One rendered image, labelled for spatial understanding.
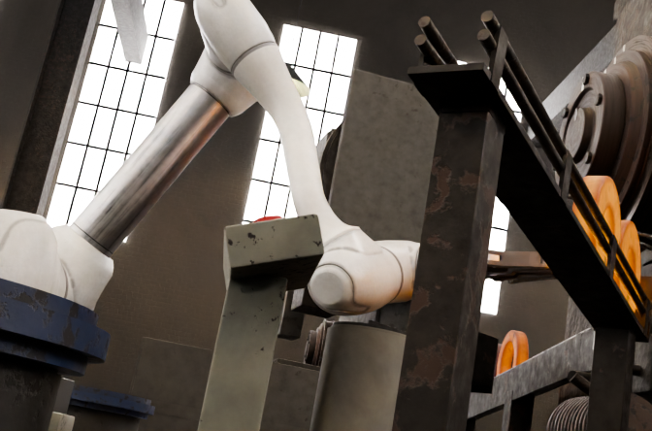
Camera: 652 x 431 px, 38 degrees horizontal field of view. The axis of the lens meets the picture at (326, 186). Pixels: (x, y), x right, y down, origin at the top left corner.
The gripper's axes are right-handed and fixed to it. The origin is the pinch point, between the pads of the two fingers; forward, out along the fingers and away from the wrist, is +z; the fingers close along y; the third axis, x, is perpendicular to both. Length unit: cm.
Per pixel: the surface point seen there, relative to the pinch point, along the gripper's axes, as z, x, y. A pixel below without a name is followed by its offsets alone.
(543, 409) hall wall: -309, 105, -1053
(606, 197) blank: 8.3, 4.4, 18.5
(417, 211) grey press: -147, 103, -263
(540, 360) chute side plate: -28, -2, -75
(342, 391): -18, -26, 41
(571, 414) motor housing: -3.6, -21.8, -10.7
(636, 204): 1.7, 22.2, -36.9
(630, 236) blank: 8.3, 3.5, 2.6
